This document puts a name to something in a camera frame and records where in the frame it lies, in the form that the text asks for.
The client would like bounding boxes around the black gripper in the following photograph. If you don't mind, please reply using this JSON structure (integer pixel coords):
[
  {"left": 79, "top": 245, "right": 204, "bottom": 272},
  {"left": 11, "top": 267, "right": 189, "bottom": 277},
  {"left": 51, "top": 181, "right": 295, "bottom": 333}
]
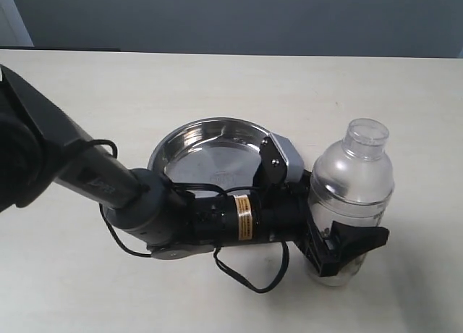
[{"left": 188, "top": 171, "right": 390, "bottom": 277}]

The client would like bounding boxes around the clear plastic shaker bottle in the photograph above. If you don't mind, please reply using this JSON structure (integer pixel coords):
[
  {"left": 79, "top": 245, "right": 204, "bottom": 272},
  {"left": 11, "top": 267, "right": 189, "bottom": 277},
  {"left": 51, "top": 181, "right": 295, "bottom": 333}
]
[{"left": 308, "top": 118, "right": 394, "bottom": 287}]

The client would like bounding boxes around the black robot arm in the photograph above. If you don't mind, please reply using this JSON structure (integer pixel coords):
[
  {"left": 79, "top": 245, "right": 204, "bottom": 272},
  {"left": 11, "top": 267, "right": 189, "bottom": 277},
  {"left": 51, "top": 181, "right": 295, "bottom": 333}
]
[{"left": 1, "top": 67, "right": 394, "bottom": 278}]

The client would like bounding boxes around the round stainless steel plate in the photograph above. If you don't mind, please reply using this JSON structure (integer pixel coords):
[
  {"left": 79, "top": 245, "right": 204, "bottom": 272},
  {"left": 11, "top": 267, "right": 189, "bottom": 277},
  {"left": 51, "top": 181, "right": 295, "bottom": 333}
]
[{"left": 148, "top": 117, "right": 270, "bottom": 190}]

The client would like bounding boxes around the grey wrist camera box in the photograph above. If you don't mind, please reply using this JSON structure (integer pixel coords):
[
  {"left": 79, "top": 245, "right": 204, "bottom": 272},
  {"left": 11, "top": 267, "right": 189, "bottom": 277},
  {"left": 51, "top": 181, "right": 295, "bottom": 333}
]
[{"left": 260, "top": 132, "right": 305, "bottom": 185}]

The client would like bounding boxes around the black cable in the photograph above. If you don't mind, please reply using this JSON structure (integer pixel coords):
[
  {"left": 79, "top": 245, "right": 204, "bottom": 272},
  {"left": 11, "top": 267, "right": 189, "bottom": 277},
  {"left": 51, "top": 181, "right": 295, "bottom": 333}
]
[{"left": 101, "top": 139, "right": 290, "bottom": 294}]

